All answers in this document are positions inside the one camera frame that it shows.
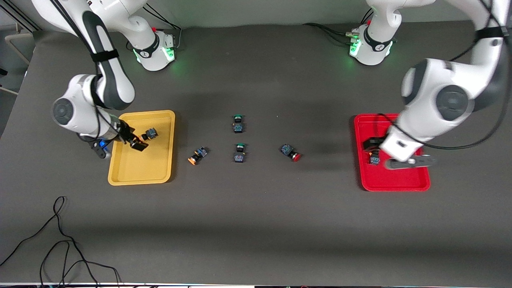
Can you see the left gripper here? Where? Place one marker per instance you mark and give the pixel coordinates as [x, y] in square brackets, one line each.
[371, 144]

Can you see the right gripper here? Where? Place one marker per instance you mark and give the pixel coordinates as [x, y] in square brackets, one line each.
[124, 131]

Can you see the black push button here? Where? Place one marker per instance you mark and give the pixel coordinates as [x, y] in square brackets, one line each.
[152, 133]

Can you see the red push button switch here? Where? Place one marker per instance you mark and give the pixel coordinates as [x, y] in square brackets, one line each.
[286, 149]
[374, 160]

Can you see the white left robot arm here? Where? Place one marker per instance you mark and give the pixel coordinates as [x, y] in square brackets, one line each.
[440, 80]

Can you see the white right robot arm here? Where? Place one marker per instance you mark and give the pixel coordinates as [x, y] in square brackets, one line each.
[76, 96]

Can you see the yellow plastic tray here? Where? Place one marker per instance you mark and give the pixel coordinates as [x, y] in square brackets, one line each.
[148, 168]

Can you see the red plastic tray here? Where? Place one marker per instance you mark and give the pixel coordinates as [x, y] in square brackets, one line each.
[400, 180]

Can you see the grey metal chair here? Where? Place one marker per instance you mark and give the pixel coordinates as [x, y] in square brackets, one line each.
[20, 44]

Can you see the yellow push button switch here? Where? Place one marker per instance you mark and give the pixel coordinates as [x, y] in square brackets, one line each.
[200, 153]

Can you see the green push button switch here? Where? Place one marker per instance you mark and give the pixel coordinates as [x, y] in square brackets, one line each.
[238, 128]
[239, 156]

